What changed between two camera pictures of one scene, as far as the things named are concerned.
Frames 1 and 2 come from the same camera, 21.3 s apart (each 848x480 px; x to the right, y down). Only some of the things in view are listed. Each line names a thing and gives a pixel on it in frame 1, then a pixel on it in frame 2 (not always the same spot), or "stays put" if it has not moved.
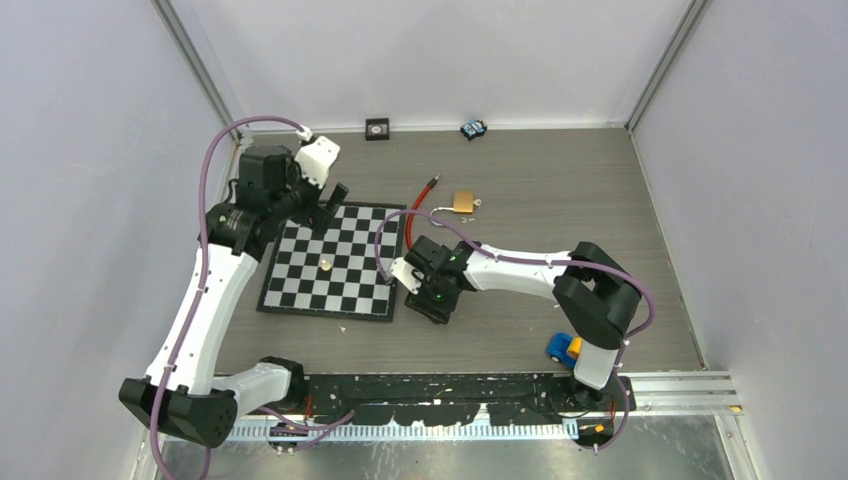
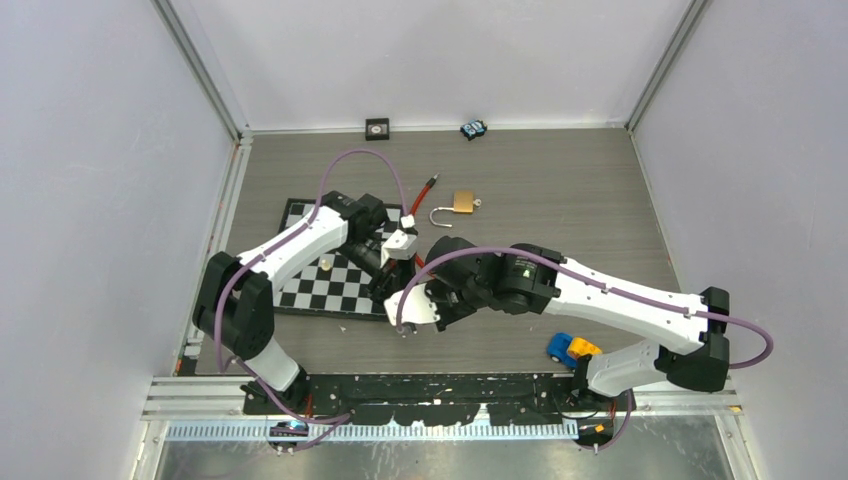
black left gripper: (318, 217) → (394, 275)
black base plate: (461, 398) stays put
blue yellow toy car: (565, 348) stays put
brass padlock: (463, 202) stays put
